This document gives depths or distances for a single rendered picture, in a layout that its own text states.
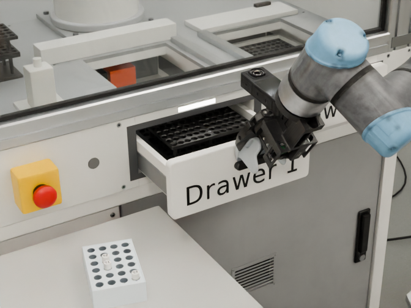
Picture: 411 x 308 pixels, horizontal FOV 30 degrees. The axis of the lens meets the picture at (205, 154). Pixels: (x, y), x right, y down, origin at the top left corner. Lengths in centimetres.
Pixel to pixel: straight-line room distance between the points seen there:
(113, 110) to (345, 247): 78
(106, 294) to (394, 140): 50
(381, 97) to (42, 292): 62
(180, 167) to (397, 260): 151
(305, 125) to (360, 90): 13
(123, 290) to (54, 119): 32
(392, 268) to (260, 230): 100
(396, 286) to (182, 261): 133
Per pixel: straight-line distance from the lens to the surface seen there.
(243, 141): 124
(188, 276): 128
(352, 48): 103
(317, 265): 187
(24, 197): 131
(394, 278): 259
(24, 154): 133
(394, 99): 104
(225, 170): 132
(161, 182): 135
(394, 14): 168
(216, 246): 165
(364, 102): 103
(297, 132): 114
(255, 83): 121
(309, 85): 107
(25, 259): 136
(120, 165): 141
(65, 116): 132
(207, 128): 143
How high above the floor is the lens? 154
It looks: 28 degrees down
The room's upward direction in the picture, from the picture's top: 1 degrees counter-clockwise
